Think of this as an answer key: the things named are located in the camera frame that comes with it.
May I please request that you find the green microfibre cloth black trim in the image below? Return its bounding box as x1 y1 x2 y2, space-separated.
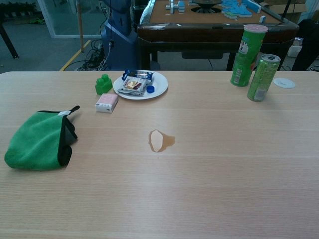
4 105 80 171

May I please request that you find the brown liquid spill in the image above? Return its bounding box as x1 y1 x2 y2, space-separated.
148 129 176 153

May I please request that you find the white round plate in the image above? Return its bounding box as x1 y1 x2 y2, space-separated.
112 71 169 100

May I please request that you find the white snack packet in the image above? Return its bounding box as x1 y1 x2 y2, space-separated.
117 77 148 97

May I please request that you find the blue cookie packet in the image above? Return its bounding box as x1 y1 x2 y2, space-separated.
121 69 155 82

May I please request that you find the pink tissue pack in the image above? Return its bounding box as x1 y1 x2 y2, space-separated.
95 93 119 113

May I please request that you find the green toy building block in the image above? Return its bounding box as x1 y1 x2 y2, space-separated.
94 73 113 95

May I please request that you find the blue chair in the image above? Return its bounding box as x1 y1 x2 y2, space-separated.
101 0 138 71

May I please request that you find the dark wooden mahjong table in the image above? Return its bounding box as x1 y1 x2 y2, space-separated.
137 0 300 71

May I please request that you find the green chips tube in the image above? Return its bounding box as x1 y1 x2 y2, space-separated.
230 24 269 87

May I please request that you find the green drink can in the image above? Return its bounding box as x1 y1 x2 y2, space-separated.
247 53 281 102

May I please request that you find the wooden pole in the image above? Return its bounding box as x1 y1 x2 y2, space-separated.
76 0 84 53

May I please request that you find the white round grommet cover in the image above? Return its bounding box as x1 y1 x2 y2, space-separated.
273 77 296 89

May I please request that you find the pile of blue mahjong tiles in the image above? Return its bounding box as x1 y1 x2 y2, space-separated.
221 0 262 19

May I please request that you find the person in black trousers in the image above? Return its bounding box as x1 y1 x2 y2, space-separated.
291 19 319 72

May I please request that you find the black table leg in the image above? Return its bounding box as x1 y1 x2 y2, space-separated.
0 22 19 59

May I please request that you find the cardboard box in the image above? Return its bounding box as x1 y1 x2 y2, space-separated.
264 0 308 16

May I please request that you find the black floor cable bundle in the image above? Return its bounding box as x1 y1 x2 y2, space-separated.
77 39 110 72

